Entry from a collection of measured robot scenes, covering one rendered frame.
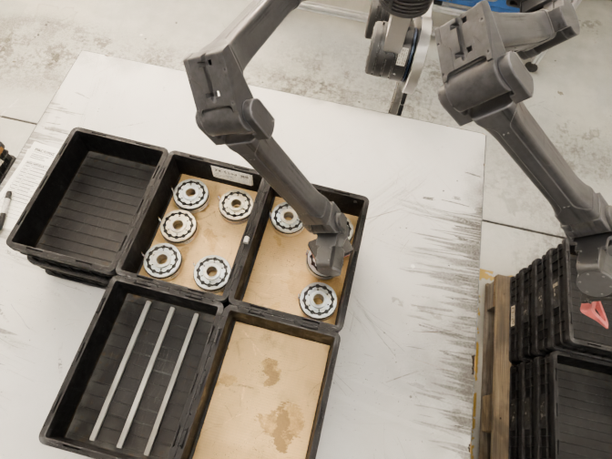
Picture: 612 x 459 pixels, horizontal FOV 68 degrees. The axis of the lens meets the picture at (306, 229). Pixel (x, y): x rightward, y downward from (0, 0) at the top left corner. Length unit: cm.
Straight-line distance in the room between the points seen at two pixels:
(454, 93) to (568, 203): 30
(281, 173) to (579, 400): 148
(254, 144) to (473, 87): 34
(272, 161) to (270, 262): 55
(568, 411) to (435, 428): 68
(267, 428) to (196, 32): 248
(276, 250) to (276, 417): 45
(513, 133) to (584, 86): 267
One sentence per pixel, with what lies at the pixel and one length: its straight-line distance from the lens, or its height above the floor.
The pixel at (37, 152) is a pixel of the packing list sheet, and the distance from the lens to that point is 182.
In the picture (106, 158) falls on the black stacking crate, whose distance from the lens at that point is 156.
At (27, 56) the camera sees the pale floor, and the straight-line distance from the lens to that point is 326.
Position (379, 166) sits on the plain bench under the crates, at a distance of 165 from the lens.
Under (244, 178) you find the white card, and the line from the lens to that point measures 136.
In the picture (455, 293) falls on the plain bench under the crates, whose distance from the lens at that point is 151.
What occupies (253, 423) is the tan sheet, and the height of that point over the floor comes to 83.
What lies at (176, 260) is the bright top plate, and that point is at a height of 86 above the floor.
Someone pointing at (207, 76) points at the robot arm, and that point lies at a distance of 73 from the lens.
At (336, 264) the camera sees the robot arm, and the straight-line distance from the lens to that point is 103.
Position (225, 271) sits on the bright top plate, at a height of 86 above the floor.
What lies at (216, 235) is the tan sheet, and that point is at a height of 83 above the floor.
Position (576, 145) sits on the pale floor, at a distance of 307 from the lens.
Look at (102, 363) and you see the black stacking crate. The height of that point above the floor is 83.
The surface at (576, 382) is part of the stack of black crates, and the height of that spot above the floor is 38.
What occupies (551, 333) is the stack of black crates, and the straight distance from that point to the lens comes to 187.
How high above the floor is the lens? 204
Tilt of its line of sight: 64 degrees down
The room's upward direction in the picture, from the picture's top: 8 degrees clockwise
